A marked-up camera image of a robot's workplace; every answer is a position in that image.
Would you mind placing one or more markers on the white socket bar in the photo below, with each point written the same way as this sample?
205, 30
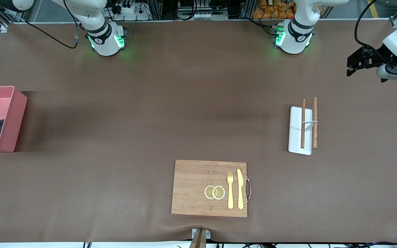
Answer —
198, 16

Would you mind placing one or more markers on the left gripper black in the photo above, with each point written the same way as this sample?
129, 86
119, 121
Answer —
374, 57

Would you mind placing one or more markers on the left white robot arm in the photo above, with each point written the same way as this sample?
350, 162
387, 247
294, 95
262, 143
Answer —
295, 38

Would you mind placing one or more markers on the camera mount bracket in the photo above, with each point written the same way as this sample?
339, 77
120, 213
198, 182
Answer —
200, 237

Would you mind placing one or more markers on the pink plastic bin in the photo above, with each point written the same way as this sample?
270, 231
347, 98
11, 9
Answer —
12, 120

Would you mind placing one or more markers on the orange packets pile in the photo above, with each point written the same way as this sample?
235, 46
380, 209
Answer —
271, 12

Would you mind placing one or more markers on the wooden cutting board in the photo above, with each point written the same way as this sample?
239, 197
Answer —
191, 186

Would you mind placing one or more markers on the white rack base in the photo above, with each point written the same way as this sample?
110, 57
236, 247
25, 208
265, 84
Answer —
295, 137

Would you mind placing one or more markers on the yellow plastic knife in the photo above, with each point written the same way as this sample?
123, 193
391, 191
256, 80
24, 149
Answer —
240, 193

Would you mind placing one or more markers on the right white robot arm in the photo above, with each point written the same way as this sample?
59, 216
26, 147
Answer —
103, 41

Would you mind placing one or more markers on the lemon slice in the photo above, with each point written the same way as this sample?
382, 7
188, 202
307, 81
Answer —
207, 192
219, 193

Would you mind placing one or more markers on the yellow plastic fork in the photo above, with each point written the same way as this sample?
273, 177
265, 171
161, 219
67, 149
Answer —
230, 196

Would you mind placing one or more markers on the white power strip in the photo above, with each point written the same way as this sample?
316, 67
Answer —
140, 15

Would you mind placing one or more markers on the wooden rack rod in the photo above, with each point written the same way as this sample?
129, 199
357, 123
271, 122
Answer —
303, 137
315, 137

